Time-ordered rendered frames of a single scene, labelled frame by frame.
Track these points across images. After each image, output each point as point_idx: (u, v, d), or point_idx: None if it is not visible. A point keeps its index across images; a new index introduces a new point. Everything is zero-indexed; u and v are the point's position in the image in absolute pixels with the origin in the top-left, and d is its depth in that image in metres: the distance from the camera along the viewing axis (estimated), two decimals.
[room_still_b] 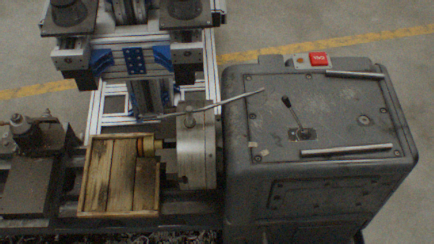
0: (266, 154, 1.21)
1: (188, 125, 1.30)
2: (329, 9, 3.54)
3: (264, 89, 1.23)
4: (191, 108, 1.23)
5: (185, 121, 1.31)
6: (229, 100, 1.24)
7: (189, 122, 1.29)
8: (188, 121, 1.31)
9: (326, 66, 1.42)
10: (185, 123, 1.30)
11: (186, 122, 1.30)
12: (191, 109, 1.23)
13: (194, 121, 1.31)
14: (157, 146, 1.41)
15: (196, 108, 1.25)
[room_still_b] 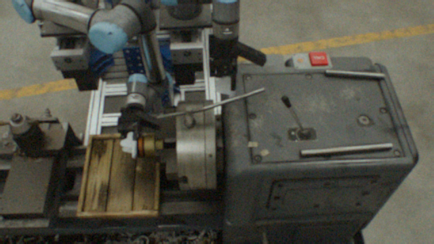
0: (266, 154, 1.21)
1: (188, 125, 1.30)
2: (329, 9, 3.54)
3: (264, 89, 1.23)
4: (191, 108, 1.23)
5: (185, 121, 1.31)
6: (229, 100, 1.24)
7: (189, 122, 1.29)
8: (188, 121, 1.31)
9: (326, 66, 1.42)
10: (185, 123, 1.30)
11: (186, 122, 1.30)
12: (191, 109, 1.23)
13: (194, 121, 1.31)
14: (158, 146, 1.41)
15: (196, 108, 1.25)
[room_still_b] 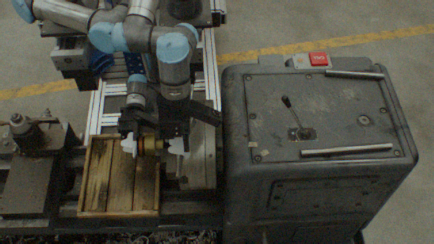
0: (266, 154, 1.21)
1: None
2: (329, 9, 3.54)
3: (176, 176, 1.09)
4: None
5: (192, 118, 1.31)
6: None
7: None
8: (192, 121, 1.31)
9: (326, 66, 1.42)
10: None
11: (191, 120, 1.31)
12: None
13: None
14: (158, 146, 1.41)
15: None
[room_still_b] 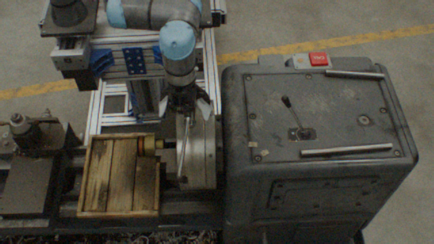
0: (266, 154, 1.21)
1: None
2: (329, 9, 3.54)
3: (177, 177, 1.09)
4: None
5: (192, 118, 1.31)
6: (182, 144, 1.16)
7: None
8: (192, 121, 1.31)
9: (326, 66, 1.42)
10: None
11: (191, 120, 1.31)
12: None
13: (189, 127, 1.30)
14: (158, 146, 1.41)
15: (189, 118, 1.23)
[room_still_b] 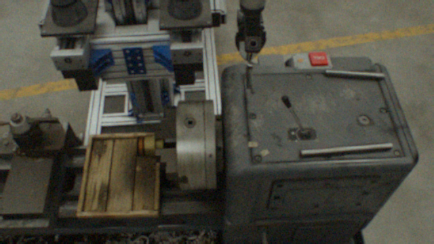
0: (266, 154, 1.21)
1: (188, 120, 1.31)
2: (329, 9, 3.54)
3: None
4: (251, 61, 1.24)
5: (192, 118, 1.31)
6: None
7: None
8: (246, 83, 1.31)
9: (326, 66, 1.42)
10: (190, 118, 1.31)
11: (191, 120, 1.31)
12: (251, 61, 1.24)
13: (189, 127, 1.30)
14: (158, 146, 1.41)
15: (247, 61, 1.27)
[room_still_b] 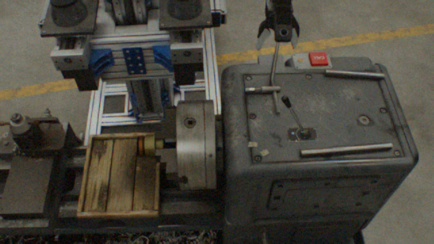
0: (266, 154, 1.21)
1: (188, 120, 1.31)
2: (329, 9, 3.54)
3: (278, 42, 1.49)
4: (279, 88, 1.35)
5: (192, 118, 1.31)
6: (275, 63, 1.42)
7: (258, 92, 1.35)
8: (253, 90, 1.33)
9: (326, 66, 1.42)
10: (190, 118, 1.31)
11: (191, 120, 1.31)
12: (279, 89, 1.35)
13: (189, 127, 1.30)
14: (158, 146, 1.41)
15: (273, 83, 1.36)
